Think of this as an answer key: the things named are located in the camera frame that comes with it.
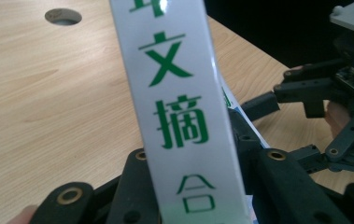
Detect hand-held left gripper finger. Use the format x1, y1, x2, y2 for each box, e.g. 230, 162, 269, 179
227, 107, 262, 196

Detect grey round cable hole cover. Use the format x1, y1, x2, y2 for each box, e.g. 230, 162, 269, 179
44, 7, 83, 27

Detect white magazine with green title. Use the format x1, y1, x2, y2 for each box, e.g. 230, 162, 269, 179
108, 0, 271, 224

